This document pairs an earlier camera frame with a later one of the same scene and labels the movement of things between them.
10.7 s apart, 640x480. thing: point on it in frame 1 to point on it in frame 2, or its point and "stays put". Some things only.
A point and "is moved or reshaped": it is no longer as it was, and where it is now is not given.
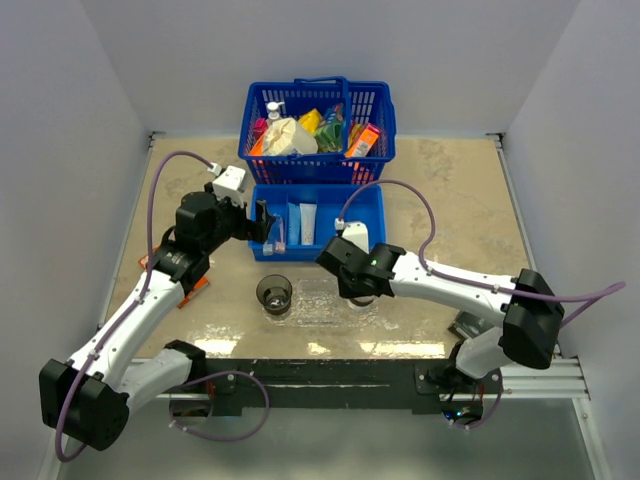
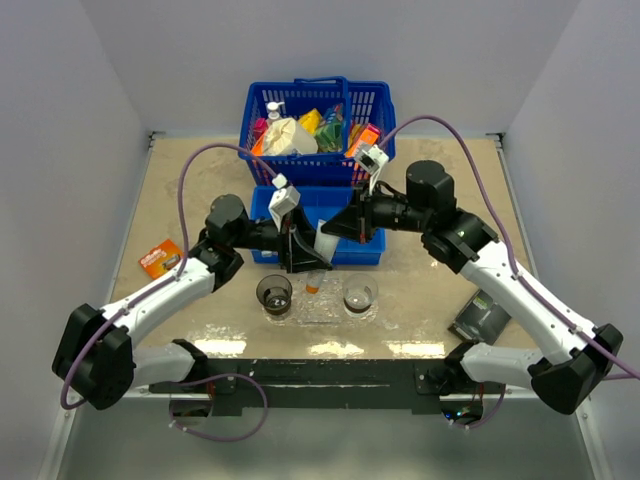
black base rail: x=340 y=383 stays put
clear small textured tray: x=317 y=303 stays put
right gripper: x=347 y=290 to x=357 y=220
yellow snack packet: x=310 y=121 stays put
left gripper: x=249 y=229 to x=296 y=258
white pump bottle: x=273 y=106 stays put
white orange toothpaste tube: x=307 y=222 is moved or reshaped
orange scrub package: x=257 y=149 stays put
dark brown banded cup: x=274 y=292 stays put
